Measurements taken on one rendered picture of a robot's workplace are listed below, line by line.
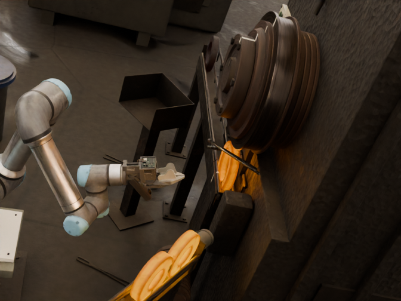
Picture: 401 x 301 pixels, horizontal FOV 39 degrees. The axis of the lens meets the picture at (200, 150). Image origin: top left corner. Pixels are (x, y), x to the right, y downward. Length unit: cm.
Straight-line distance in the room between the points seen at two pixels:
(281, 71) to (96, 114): 200
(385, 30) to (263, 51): 46
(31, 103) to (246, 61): 68
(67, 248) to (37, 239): 14
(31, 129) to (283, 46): 81
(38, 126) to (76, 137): 151
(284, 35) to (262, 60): 10
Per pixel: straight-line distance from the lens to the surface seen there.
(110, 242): 276
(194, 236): 175
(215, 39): 304
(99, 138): 336
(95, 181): 198
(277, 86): 173
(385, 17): 150
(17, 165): 214
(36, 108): 185
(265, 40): 183
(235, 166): 204
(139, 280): 161
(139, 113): 255
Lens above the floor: 195
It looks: 34 degrees down
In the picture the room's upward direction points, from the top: 20 degrees clockwise
